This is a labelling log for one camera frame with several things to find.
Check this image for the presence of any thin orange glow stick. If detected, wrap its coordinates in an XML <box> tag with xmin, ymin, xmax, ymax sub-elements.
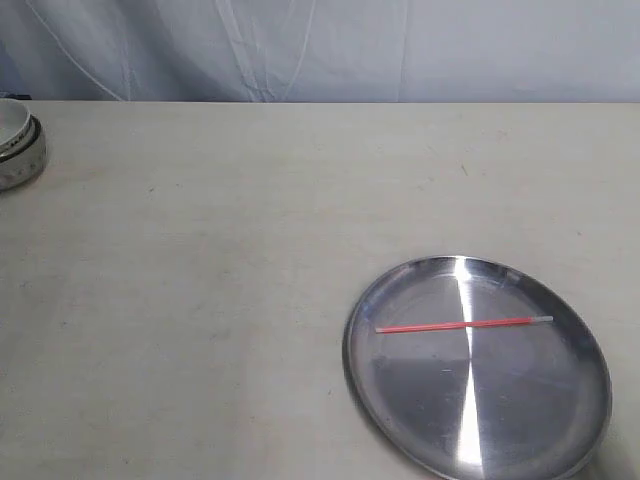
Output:
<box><xmin>375</xmin><ymin>316</ymin><xmax>554</xmax><ymax>334</ymax></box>

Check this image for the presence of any white patterned ceramic bowl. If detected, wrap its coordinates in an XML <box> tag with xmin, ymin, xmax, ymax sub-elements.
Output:
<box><xmin>1</xmin><ymin>98</ymin><xmax>47</xmax><ymax>192</ymax></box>

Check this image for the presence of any round stainless steel plate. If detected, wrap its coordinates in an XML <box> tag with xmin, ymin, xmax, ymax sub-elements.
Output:
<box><xmin>343</xmin><ymin>256</ymin><xmax>612</xmax><ymax>479</ymax></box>

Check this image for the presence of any white wrinkled backdrop cloth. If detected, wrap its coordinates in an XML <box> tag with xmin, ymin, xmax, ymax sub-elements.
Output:
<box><xmin>1</xmin><ymin>1</ymin><xmax>639</xmax><ymax>102</ymax></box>

